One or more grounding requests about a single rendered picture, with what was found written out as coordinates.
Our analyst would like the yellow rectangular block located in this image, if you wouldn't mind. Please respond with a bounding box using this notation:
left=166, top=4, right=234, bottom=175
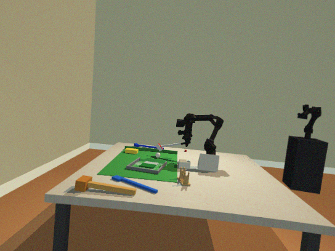
left=125, top=148, right=139, bottom=154

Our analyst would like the orange wooden mallet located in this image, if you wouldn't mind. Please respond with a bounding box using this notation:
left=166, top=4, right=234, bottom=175
left=75, top=175, right=137, bottom=196

